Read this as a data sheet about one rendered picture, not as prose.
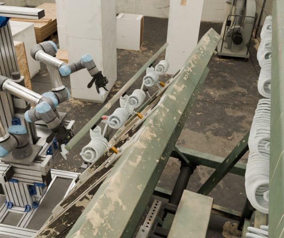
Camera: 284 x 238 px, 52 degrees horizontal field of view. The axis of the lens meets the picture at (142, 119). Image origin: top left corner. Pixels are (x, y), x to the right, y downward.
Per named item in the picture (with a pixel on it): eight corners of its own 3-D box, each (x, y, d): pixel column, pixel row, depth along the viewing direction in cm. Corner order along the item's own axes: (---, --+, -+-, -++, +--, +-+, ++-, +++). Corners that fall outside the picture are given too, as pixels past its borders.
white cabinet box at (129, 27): (120, 42, 751) (120, 12, 711) (142, 44, 744) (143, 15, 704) (115, 48, 713) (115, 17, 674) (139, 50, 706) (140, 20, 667)
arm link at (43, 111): (39, 101, 171) (49, 98, 166) (49, 117, 175) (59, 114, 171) (30, 109, 165) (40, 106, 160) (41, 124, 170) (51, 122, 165)
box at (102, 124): (102, 129, 300) (102, 114, 291) (112, 131, 297) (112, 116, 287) (96, 135, 291) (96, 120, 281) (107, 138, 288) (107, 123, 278)
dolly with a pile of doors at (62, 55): (58, 62, 629) (56, 48, 612) (81, 64, 622) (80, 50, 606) (45, 73, 578) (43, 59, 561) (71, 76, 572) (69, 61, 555)
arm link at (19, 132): (32, 140, 219) (29, 124, 211) (19, 150, 208) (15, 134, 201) (19, 135, 222) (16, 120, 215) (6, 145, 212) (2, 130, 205)
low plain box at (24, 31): (12, 67, 596) (2, 20, 544) (42, 71, 588) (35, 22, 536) (-18, 89, 513) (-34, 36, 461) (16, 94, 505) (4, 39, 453)
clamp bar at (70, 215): (42, 242, 177) (11, 216, 175) (165, 145, 105) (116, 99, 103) (31, 256, 169) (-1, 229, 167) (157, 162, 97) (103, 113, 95)
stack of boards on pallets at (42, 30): (46, 17, 917) (45, 2, 892) (79, 20, 904) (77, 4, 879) (2, 42, 714) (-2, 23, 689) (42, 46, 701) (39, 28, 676)
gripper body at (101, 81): (106, 86, 226) (98, 72, 220) (96, 89, 229) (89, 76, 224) (109, 82, 232) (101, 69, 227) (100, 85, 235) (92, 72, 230)
